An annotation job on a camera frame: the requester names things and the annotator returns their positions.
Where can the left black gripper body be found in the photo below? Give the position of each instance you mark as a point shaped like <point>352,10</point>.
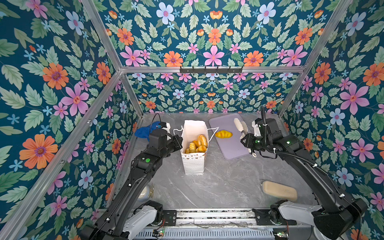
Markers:
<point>169,148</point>

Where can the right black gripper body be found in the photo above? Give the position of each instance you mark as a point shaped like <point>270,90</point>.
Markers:
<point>256,143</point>

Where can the twisted fake bread stick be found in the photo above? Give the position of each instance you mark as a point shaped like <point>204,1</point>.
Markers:
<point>192,147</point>

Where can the small yellow fake bread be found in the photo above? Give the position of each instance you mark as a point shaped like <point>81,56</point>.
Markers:
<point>223,134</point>

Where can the small striped fake bun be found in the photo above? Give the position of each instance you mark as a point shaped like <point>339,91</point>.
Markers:
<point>201,149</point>

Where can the white paper gift bag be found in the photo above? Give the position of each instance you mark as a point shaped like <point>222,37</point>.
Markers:
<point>194,163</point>

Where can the fake bagel ring bread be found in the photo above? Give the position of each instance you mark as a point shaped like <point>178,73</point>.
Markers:
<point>202,140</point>

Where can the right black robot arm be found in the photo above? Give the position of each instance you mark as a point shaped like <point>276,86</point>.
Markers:
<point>336,211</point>

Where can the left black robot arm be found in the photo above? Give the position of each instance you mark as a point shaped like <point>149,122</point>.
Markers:
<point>117,222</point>

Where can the lavender plastic tray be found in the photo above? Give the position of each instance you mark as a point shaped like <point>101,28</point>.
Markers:
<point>231,147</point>

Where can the blue cap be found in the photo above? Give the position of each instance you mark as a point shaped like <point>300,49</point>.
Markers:
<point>144,132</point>

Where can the small gold alarm clock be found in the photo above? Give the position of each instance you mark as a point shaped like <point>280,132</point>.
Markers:
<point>147,193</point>

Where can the beige oval sponge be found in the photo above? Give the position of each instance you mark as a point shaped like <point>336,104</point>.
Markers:
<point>280,191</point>

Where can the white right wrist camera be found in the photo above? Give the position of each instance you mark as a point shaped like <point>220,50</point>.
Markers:
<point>256,127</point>

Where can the black hook rail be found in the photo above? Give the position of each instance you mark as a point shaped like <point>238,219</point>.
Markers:
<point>211,70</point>

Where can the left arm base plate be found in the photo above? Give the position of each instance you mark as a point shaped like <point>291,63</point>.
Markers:
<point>169,218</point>

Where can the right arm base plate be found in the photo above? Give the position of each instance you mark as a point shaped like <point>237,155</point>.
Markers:
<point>264,217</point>

